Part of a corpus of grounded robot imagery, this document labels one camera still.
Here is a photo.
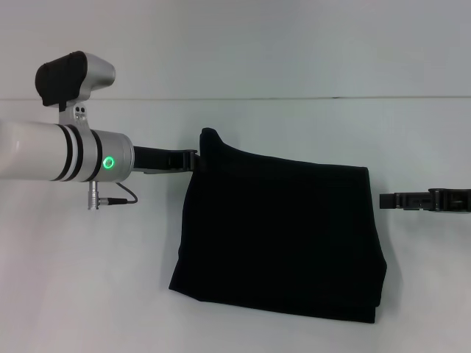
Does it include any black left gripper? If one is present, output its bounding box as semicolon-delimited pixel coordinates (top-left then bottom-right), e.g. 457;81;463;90
132;145;204;175

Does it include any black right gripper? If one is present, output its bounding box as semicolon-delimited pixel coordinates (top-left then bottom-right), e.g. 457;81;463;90
378;188;471;215

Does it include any black shirt with white print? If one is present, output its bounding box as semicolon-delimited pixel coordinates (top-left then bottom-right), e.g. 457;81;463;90
168;126;389;325

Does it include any left gripper cable with plug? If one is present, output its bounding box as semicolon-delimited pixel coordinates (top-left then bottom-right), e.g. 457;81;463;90
87;179;139;211

